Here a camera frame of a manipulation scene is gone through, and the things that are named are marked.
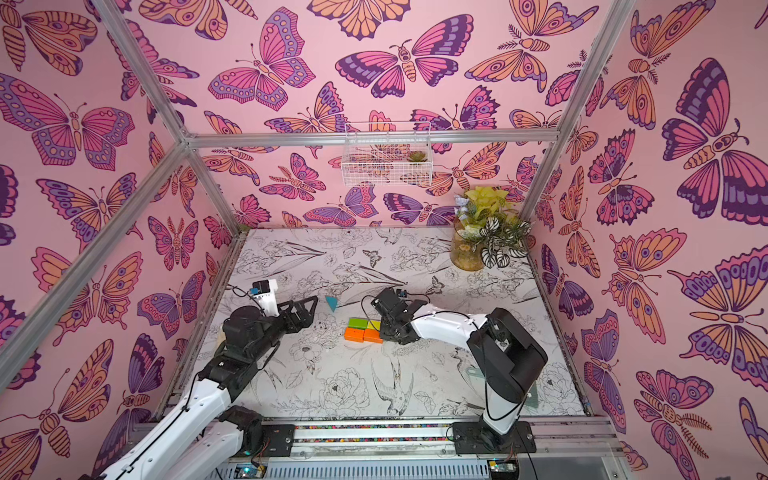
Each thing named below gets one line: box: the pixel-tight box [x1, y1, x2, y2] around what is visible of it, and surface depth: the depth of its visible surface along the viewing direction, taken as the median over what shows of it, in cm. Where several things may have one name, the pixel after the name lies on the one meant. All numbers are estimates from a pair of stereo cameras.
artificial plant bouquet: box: [454, 186, 532, 269], surface depth 93 cm
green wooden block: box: [348, 318, 369, 330], surface depth 94 cm
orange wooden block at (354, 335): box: [344, 328, 365, 343], surface depth 92 cm
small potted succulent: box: [406, 150, 428, 162], surface depth 94 cm
